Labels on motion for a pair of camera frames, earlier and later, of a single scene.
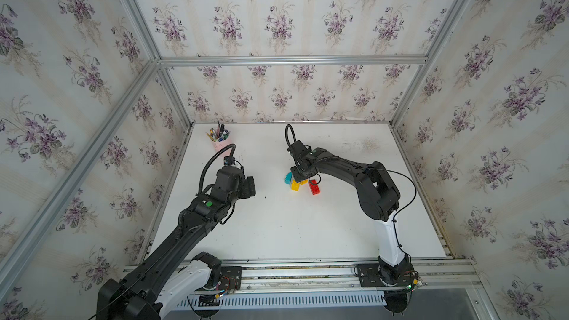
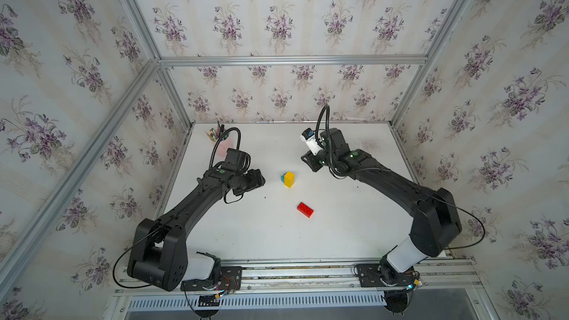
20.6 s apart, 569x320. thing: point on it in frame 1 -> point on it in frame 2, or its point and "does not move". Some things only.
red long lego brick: [314, 187] -> [305, 210]
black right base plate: [370, 275] does not move
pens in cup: [220, 134] does not move
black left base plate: [230, 278] does not move
